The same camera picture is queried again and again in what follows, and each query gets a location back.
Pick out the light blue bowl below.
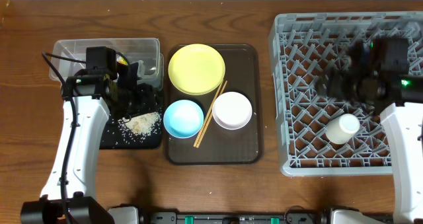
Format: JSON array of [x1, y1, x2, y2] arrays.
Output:
[[163, 100, 204, 139]]

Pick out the pale green cup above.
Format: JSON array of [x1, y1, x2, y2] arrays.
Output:
[[325, 114, 360, 145]]

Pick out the brown serving tray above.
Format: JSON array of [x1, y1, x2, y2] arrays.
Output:
[[163, 44, 264, 165]]

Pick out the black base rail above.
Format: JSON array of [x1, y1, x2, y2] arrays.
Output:
[[139, 205, 330, 224]]

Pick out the grey dishwasher rack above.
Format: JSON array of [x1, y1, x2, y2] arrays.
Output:
[[269, 11, 422, 177]]

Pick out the clear plastic bin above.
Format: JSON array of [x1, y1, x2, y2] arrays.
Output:
[[51, 38, 164, 89]]

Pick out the yellow plate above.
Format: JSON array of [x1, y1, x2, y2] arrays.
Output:
[[168, 44, 226, 95]]

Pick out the wooden chopstick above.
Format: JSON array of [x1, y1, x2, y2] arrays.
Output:
[[194, 82, 227, 148], [196, 80, 228, 149]]

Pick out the pink white bowl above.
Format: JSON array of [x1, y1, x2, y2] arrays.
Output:
[[212, 92, 252, 130]]

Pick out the black tray bin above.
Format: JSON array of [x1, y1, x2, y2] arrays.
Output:
[[100, 84, 165, 149]]

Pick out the pandan cake wrapper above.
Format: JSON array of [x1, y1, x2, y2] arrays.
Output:
[[117, 55, 130, 65]]

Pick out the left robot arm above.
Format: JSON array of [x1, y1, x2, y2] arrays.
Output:
[[20, 61, 146, 223]]

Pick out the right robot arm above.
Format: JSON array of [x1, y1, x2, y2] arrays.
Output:
[[315, 38, 422, 223]]

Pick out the rice food waste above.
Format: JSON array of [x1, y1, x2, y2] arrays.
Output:
[[118, 112, 161, 142]]

